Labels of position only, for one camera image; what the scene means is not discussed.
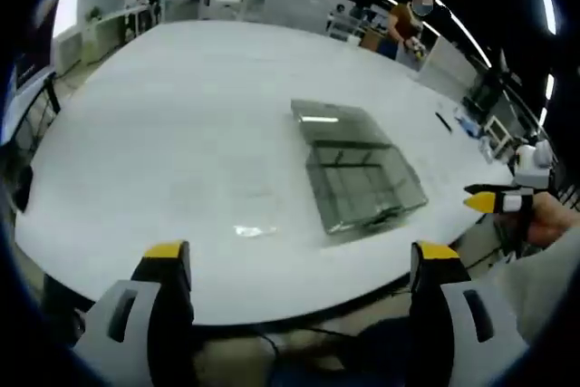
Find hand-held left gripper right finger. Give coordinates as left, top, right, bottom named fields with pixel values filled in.
left=409, top=239, right=531, bottom=387

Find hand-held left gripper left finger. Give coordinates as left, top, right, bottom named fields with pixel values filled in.
left=71, top=239, right=201, bottom=387

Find grey transparent guide fixture box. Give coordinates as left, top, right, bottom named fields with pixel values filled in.
left=289, top=98, right=430, bottom=237

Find clear plastic divider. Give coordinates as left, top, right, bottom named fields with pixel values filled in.
left=232, top=223, right=278, bottom=239

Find person's right hand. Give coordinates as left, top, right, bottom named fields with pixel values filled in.
left=527, top=193, right=580, bottom=248

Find small white cart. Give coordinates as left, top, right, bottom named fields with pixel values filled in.
left=479, top=114, right=514, bottom=160

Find blue cloth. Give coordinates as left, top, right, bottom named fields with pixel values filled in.
left=454, top=108, right=481, bottom=137

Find operator in grey shirt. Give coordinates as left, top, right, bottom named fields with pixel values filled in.
left=491, top=226, right=580, bottom=350

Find person's blue jeans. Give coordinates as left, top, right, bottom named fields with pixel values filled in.
left=266, top=316, right=416, bottom=387

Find brown cardboard box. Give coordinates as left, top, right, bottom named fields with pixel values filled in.
left=360, top=28, right=387, bottom=52

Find black screen stand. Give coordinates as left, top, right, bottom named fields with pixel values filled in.
left=8, top=73, right=63, bottom=179

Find white partition board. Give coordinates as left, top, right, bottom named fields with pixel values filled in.
left=266, top=0, right=333, bottom=34

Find large dark screen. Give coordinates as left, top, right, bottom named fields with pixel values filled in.
left=15, top=0, right=63, bottom=92

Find black frame machine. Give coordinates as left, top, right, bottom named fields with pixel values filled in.
left=461, top=72, right=507, bottom=119

